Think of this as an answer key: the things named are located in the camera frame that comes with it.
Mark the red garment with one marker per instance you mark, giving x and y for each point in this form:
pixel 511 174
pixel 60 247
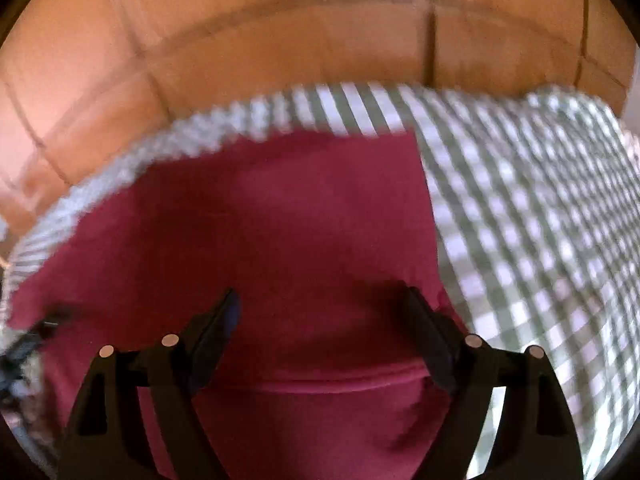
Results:
pixel 300 240

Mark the green white checkered bed sheet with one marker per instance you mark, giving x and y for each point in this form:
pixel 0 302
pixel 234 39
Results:
pixel 525 200

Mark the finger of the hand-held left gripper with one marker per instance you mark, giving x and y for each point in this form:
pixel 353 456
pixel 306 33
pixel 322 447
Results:
pixel 56 316

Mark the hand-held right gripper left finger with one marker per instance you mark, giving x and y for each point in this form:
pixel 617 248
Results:
pixel 216 332

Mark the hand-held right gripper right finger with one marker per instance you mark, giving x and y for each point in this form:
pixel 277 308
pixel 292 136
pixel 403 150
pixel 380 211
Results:
pixel 431 340

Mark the wooden wardrobe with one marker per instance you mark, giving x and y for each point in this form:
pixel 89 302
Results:
pixel 260 40

